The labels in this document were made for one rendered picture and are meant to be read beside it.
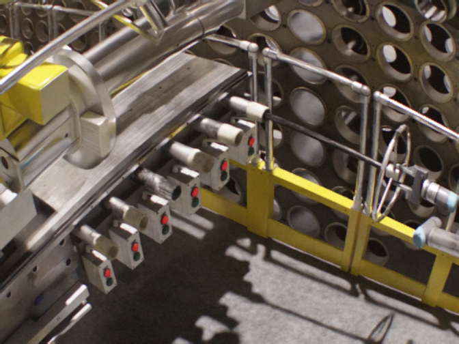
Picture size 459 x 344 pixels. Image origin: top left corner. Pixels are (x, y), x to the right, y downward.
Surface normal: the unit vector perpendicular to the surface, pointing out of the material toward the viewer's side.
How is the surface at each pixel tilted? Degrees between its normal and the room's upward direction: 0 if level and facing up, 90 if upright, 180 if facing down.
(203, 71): 0
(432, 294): 90
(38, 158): 90
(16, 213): 90
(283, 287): 0
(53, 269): 90
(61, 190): 0
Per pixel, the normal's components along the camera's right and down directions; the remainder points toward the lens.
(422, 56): -0.58, 0.54
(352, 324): -0.02, -0.77
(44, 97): 0.82, 0.36
